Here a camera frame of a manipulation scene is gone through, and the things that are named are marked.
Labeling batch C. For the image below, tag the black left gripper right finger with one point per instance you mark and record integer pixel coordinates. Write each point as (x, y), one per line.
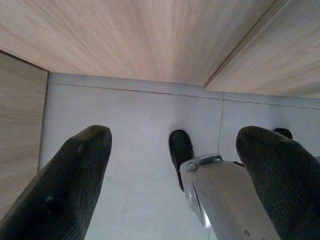
(287, 185)

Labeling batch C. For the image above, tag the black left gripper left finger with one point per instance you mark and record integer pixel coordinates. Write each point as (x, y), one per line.
(62, 187)

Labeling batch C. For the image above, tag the black robot right foot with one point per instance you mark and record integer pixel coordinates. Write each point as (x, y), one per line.
(283, 132)

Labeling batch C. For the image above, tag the black robot foot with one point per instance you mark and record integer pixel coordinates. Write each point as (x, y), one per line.
(180, 145)
(283, 132)

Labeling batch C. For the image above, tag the silver robot left leg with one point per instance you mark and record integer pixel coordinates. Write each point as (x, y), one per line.
(225, 195)

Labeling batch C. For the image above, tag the wood grain cabinet side panel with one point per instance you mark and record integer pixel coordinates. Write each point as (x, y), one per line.
(20, 120)

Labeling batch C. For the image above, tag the black robot left foot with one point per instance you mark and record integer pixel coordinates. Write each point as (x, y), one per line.
(180, 145)

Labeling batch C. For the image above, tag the wood grain cabinet door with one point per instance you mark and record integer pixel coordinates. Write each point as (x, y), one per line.
(275, 62)
(125, 37)

